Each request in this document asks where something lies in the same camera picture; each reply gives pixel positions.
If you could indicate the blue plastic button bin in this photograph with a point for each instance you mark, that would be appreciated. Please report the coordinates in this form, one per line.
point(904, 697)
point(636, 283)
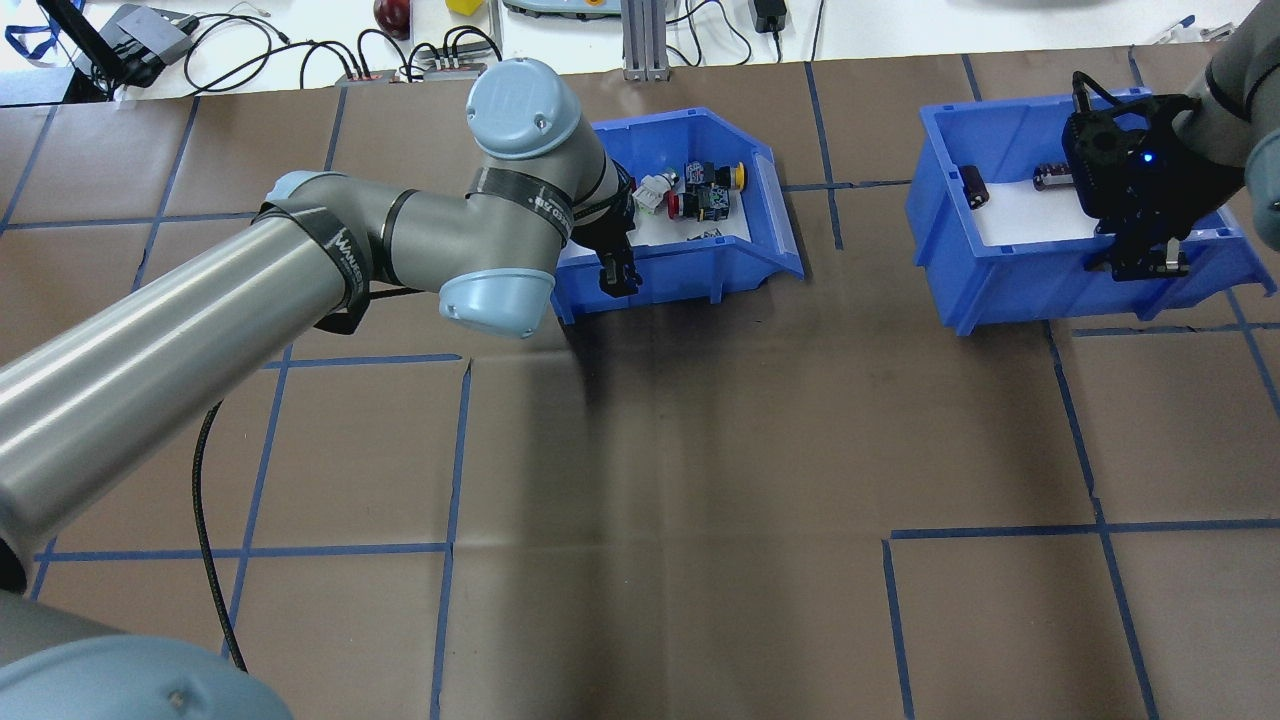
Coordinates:
point(690, 280)

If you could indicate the blue plastic capacitor bin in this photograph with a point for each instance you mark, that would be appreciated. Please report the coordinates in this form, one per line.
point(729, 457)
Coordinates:
point(1030, 285)

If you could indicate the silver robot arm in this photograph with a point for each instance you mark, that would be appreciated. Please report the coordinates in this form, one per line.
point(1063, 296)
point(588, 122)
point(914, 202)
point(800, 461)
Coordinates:
point(1240, 80)
point(150, 370)

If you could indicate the white grey push button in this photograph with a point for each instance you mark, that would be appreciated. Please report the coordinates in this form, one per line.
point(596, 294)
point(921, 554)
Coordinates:
point(655, 190)

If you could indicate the red headed black push button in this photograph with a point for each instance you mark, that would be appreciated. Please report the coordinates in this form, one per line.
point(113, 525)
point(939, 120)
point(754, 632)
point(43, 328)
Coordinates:
point(695, 207)

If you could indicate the grey adapter box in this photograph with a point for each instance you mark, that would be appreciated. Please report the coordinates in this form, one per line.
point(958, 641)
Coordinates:
point(150, 32)

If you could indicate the small parts in left bin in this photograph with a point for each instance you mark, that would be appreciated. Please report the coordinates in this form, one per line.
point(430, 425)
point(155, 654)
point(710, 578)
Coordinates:
point(660, 228)

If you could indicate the dark cylindrical capacitor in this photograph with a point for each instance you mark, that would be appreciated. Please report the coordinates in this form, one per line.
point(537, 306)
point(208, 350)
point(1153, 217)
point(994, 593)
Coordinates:
point(975, 187)
point(1050, 177)

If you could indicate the white foam pad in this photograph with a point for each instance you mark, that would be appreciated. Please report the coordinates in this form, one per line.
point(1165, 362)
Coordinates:
point(1030, 215)

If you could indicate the clear plastic piece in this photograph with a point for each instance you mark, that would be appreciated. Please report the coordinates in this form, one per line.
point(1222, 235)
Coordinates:
point(1195, 32)

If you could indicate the small black usb hub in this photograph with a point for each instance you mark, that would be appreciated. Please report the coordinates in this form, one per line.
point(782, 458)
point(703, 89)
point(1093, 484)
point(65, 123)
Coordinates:
point(360, 77)
point(455, 68)

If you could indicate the grey teach pendant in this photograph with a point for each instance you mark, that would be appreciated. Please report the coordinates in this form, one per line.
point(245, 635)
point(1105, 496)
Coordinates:
point(560, 8)

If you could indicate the yellow cube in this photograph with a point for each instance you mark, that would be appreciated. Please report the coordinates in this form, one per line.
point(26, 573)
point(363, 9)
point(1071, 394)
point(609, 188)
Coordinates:
point(463, 6)

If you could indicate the black power adapter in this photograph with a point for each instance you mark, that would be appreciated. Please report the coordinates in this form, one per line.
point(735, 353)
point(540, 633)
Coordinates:
point(770, 14)

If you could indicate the red apple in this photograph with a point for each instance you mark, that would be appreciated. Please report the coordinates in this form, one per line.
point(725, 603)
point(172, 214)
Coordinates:
point(392, 12)

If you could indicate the black stand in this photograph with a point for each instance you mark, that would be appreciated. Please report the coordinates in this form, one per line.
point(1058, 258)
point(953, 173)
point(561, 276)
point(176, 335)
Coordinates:
point(85, 45)

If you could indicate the black push button switch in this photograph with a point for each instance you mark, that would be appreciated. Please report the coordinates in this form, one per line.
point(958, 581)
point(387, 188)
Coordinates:
point(712, 175)

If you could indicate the aluminium profile post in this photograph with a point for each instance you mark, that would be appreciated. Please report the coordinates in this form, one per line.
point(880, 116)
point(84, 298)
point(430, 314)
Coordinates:
point(645, 45)

